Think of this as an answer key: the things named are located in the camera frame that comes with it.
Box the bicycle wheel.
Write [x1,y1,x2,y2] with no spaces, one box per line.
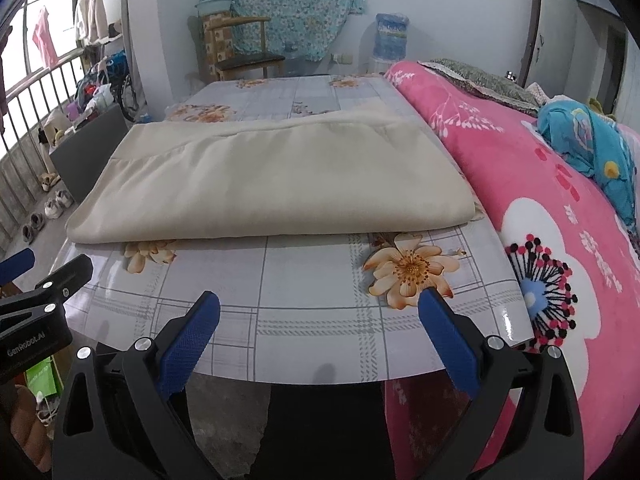
[117,72,144,124]

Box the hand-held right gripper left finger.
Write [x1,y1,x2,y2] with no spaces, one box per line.
[51,291,221,480]

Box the door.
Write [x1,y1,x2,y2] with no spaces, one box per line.
[520,0,627,117]

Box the beige hanging jacket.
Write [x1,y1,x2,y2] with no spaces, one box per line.
[75,0,110,47]

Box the pile of colourful clothes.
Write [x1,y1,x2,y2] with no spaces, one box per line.
[70,50,132,127]

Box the wooden chair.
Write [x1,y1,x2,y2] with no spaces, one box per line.
[212,16,287,82]

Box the patterned wooden cabinet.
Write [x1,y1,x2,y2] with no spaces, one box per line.
[200,12,236,82]

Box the pink hanging garment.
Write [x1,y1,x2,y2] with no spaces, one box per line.
[32,7,60,69]

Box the green paper bag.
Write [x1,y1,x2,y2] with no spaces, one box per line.
[25,360,64,397]

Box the grey patterned pillow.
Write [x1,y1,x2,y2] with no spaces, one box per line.
[420,57,544,117]

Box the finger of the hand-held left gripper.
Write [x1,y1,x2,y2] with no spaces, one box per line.
[0,254,94,327]
[0,249,36,287]

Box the floral plaid tablecloth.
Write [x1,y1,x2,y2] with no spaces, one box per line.
[62,74,536,383]

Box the pink floral blanket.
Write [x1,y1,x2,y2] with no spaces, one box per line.
[382,60,640,480]

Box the grey cabinet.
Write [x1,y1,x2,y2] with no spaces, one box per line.
[49,105,131,206]

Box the blue water bottle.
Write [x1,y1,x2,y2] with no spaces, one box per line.
[375,12,410,61]

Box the teal floral wall cloth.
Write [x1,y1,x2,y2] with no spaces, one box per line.
[200,0,369,64]

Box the blue patterned cloth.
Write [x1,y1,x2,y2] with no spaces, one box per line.
[537,100,638,227]

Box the cream zip jacket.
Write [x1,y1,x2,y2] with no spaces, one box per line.
[65,110,486,245]

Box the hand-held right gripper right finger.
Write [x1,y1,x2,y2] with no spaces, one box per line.
[419,288,585,480]

